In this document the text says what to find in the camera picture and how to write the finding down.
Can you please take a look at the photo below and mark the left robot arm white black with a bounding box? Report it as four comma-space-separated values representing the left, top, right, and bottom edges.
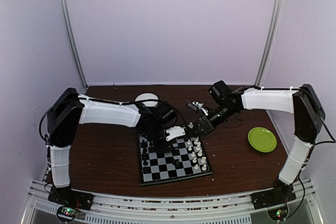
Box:
42, 88, 186, 205

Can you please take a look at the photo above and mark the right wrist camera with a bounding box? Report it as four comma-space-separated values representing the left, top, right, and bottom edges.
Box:
186, 101, 210, 115

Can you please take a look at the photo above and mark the green plate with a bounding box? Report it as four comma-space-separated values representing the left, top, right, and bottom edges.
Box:
248, 127, 277, 153

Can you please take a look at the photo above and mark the black chess pieces pile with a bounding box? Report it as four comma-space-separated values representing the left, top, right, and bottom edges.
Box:
169, 157, 181, 168

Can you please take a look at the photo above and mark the black white chessboard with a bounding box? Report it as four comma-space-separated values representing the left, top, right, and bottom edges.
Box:
137, 135, 213, 186

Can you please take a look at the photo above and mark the black pawn piece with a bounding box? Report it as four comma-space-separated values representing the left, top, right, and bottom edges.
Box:
141, 152, 147, 159

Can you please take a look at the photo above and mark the aluminium front rail frame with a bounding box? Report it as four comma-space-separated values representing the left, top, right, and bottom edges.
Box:
19, 179, 324, 223

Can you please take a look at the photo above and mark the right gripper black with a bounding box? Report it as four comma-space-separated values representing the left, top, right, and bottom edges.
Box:
188, 103, 237, 138

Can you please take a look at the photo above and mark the left aluminium corner post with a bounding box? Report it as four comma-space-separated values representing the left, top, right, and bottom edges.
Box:
59, 0, 88, 90

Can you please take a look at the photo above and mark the aluminium corner post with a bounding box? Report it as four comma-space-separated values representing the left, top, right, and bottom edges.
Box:
59, 0, 88, 90
255, 0, 283, 86

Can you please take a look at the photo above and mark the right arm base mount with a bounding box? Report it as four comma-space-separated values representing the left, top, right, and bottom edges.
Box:
251, 179, 296, 222

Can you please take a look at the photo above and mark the white ceramic bowl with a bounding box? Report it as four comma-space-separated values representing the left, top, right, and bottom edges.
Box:
135, 93, 158, 106

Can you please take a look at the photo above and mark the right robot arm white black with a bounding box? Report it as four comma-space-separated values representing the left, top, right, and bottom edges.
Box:
193, 81, 326, 204

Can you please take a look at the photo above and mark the right aluminium corner post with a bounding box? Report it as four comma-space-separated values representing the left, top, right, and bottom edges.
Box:
255, 0, 283, 86

